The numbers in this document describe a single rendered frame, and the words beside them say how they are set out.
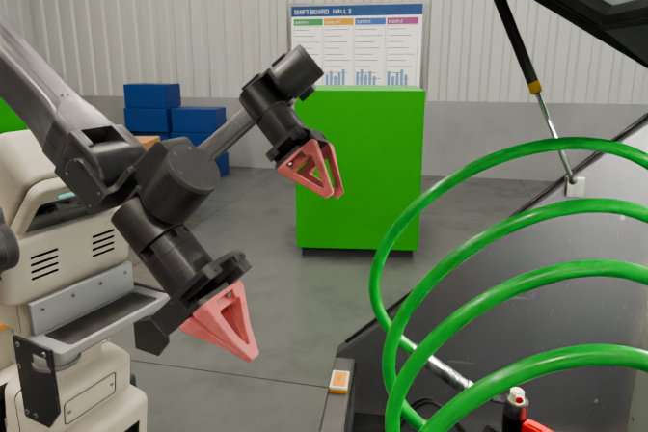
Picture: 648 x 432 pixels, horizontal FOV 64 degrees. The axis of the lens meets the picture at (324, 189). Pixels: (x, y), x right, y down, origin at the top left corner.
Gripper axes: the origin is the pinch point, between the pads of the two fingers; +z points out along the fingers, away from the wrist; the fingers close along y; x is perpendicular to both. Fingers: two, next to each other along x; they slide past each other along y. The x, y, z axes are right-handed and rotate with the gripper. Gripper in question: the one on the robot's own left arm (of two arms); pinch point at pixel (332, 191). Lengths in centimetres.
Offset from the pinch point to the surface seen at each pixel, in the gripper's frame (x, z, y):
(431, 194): -11.8, 10.1, -11.8
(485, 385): -8.4, 24.4, -32.3
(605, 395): -8, 54, 35
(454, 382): 1.0, 29.0, -5.9
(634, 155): -30.2, 19.9, -9.1
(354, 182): 60, -58, 306
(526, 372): -11.2, 25.2, -32.3
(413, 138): 6, -56, 309
